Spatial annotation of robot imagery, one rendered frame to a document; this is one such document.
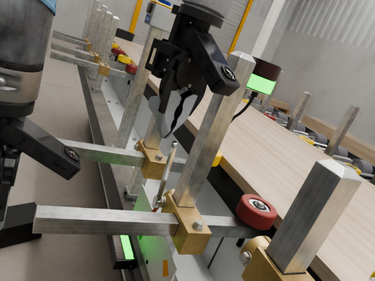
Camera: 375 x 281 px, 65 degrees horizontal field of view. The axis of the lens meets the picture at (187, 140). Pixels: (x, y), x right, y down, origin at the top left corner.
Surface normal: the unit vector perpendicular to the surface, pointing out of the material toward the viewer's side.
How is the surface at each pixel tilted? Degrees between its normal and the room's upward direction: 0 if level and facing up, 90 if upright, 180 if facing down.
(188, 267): 0
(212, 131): 90
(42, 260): 0
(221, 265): 90
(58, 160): 91
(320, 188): 90
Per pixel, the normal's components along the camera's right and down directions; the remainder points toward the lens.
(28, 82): 0.84, 0.44
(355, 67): -0.84, -0.14
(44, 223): 0.36, 0.43
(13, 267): 0.35, -0.88
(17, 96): 0.73, 0.47
